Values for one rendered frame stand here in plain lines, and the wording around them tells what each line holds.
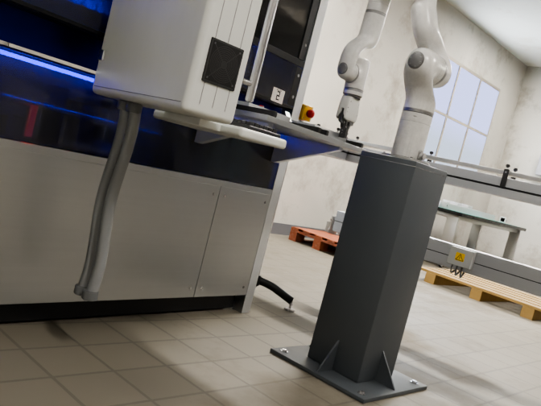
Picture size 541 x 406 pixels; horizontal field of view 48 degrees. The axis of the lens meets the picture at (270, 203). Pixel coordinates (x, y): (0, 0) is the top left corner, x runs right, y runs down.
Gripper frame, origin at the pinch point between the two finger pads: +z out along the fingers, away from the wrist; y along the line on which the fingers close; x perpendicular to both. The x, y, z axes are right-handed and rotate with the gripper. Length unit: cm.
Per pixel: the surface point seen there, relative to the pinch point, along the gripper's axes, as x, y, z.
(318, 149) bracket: -10.2, 0.5, 8.8
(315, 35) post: -32, -9, -43
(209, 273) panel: -36, 22, 72
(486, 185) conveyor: 36, -82, 5
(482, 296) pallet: -22, -319, 86
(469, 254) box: 38, -80, 41
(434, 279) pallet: -68, -322, 85
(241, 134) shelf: 22, 88, 14
